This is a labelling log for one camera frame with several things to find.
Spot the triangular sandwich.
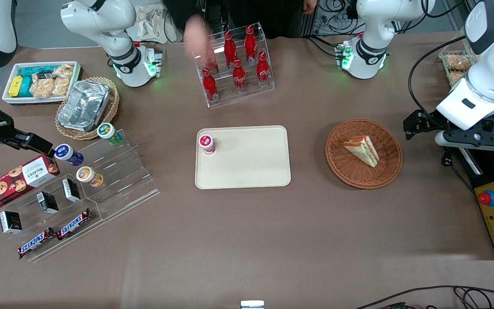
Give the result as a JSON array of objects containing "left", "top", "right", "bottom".
[{"left": 343, "top": 135, "right": 380, "bottom": 168}]

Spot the red cola bottle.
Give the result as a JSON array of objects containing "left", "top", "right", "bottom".
[
  {"left": 244, "top": 25, "right": 259, "bottom": 65},
  {"left": 232, "top": 58, "right": 247, "bottom": 94},
  {"left": 223, "top": 31, "right": 238, "bottom": 69},
  {"left": 203, "top": 42, "right": 220, "bottom": 76},
  {"left": 256, "top": 51, "right": 271, "bottom": 88},
  {"left": 201, "top": 68, "right": 220, "bottom": 103}
]

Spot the person's right forearm black sleeve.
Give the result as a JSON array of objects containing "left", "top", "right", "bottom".
[{"left": 163, "top": 0, "right": 205, "bottom": 27}]

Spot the aluminium foil tray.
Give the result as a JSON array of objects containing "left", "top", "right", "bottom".
[{"left": 57, "top": 80, "right": 111, "bottom": 132}]

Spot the oval light wicker basket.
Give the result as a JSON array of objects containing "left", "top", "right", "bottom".
[{"left": 55, "top": 77, "right": 120, "bottom": 141}]

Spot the round brown wicker basket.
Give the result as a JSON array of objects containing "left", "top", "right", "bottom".
[{"left": 325, "top": 118, "right": 403, "bottom": 190}]

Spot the beige plastic tray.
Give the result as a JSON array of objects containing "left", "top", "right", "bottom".
[{"left": 195, "top": 125, "right": 292, "bottom": 190}]

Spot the person's right hand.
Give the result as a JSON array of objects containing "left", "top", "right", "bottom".
[{"left": 184, "top": 15, "right": 214, "bottom": 58}]

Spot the white plastic bin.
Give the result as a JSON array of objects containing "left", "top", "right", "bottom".
[{"left": 2, "top": 61, "right": 83, "bottom": 106}]

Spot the red cookie box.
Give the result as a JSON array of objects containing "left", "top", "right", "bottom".
[{"left": 0, "top": 154, "right": 60, "bottom": 211}]

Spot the yellow small box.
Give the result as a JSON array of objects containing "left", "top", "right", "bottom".
[{"left": 9, "top": 76, "right": 24, "bottom": 98}]

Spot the small black box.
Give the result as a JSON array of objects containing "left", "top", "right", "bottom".
[
  {"left": 62, "top": 178, "right": 81, "bottom": 203},
  {"left": 36, "top": 191, "right": 59, "bottom": 215},
  {"left": 0, "top": 211, "right": 23, "bottom": 235}
]

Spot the orange small can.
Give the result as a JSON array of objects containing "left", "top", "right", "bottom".
[{"left": 76, "top": 166, "right": 105, "bottom": 188}]

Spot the clear cracker bag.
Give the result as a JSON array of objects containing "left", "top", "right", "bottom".
[
  {"left": 30, "top": 77, "right": 56, "bottom": 99},
  {"left": 52, "top": 64, "right": 75, "bottom": 97}
]

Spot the black appliance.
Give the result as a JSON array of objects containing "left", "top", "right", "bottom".
[{"left": 444, "top": 107, "right": 494, "bottom": 261}]

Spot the green-lid small can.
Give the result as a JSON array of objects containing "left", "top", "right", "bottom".
[{"left": 97, "top": 123, "right": 124, "bottom": 147}]

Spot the clear acrylic stepped stand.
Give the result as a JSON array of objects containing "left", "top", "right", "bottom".
[
  {"left": 0, "top": 165, "right": 104, "bottom": 263},
  {"left": 69, "top": 129, "right": 160, "bottom": 222}
]

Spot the Snickers chocolate bar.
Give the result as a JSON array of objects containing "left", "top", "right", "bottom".
[
  {"left": 56, "top": 209, "right": 93, "bottom": 241},
  {"left": 18, "top": 227, "right": 57, "bottom": 260}
]

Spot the crumpled beige bag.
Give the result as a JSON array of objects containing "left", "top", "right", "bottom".
[{"left": 126, "top": 3, "right": 175, "bottom": 43}]

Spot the red-lid small can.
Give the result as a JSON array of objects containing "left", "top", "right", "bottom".
[{"left": 198, "top": 134, "right": 216, "bottom": 155}]

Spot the clear acrylic bottle rack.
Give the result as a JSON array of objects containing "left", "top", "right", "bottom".
[{"left": 189, "top": 22, "right": 276, "bottom": 108}]

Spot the person in black clothing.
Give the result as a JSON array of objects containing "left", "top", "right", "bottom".
[{"left": 163, "top": 0, "right": 316, "bottom": 40}]

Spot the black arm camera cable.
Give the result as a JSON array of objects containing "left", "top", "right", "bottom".
[{"left": 408, "top": 36, "right": 467, "bottom": 115}]

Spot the black power cable with plug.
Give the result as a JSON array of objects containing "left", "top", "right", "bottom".
[{"left": 441, "top": 148, "right": 477, "bottom": 196}]

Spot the white wire rack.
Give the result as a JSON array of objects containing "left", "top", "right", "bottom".
[{"left": 438, "top": 27, "right": 480, "bottom": 89}]

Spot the black cable bundle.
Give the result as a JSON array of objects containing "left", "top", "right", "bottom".
[{"left": 305, "top": 0, "right": 361, "bottom": 59}]

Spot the black metal frame post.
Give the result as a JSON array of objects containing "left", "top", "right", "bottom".
[{"left": 302, "top": 13, "right": 317, "bottom": 38}]

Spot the black looped cable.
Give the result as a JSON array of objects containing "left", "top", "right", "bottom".
[{"left": 354, "top": 285, "right": 494, "bottom": 309}]

